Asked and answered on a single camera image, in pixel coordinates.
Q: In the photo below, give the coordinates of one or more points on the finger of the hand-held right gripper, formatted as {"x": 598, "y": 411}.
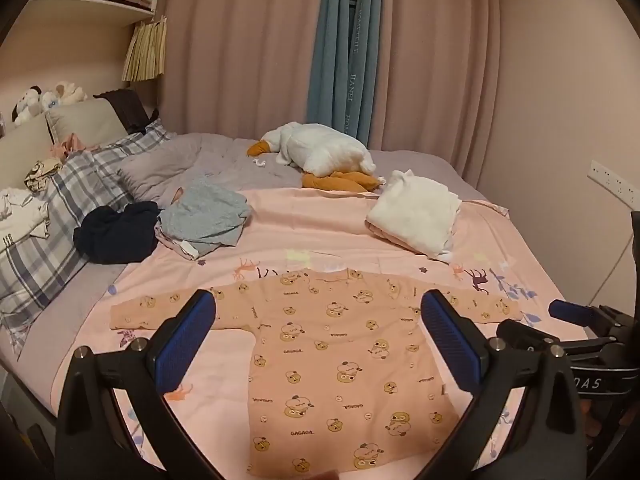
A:
{"x": 522, "y": 332}
{"x": 570, "y": 312}

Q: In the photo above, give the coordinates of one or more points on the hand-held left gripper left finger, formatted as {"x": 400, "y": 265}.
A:
{"x": 185, "y": 341}

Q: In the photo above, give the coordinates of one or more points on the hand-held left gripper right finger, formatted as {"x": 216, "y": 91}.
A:
{"x": 450, "y": 345}

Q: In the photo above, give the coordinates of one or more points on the peach printed small shirt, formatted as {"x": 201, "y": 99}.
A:
{"x": 325, "y": 355}

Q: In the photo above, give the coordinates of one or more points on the pale pink garment white cuff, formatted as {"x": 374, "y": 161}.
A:
{"x": 175, "y": 246}

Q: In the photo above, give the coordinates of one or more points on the dark navy crumpled garment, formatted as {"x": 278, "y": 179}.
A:
{"x": 117, "y": 232}

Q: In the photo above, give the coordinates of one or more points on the grey crumpled garment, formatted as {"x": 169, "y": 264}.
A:
{"x": 207, "y": 210}

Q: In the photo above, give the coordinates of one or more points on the white folded fluffy garment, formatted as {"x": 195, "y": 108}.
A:
{"x": 417, "y": 215}

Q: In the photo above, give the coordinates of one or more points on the pink animal print bedspread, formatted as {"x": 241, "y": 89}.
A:
{"x": 310, "y": 230}

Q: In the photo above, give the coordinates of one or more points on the grey plaid pillow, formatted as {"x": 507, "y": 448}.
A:
{"x": 60, "y": 210}

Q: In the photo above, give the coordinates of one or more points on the grey bed sheet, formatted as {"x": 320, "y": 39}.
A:
{"x": 250, "y": 165}

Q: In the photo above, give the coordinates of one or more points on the white crumpled garment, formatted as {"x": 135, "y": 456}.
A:
{"x": 20, "y": 212}

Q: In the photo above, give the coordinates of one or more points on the black and cream printed cloth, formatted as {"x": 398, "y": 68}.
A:
{"x": 42, "y": 174}

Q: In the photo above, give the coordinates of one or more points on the white goose plush toy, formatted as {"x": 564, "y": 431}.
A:
{"x": 325, "y": 152}

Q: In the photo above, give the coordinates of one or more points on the dark brown garment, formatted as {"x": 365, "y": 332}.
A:
{"x": 127, "y": 107}

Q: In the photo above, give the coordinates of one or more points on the beige headboard cushion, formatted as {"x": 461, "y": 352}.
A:
{"x": 22, "y": 152}
{"x": 87, "y": 120}

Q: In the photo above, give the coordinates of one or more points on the cream plush toy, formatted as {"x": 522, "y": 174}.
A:
{"x": 70, "y": 92}

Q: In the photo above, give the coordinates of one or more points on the pink curtain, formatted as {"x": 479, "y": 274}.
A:
{"x": 240, "y": 45}
{"x": 440, "y": 60}

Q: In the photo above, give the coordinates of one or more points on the black and white plush dog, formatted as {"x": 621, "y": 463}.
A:
{"x": 26, "y": 105}

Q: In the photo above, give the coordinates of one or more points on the row of thin yellowish booklets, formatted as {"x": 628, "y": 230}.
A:
{"x": 145, "y": 50}

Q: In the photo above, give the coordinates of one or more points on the blue curtain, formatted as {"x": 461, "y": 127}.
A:
{"x": 340, "y": 45}

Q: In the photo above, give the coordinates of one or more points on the white wall socket strip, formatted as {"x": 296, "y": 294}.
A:
{"x": 617, "y": 183}

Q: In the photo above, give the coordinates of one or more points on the white wall shelf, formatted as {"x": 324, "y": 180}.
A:
{"x": 95, "y": 10}

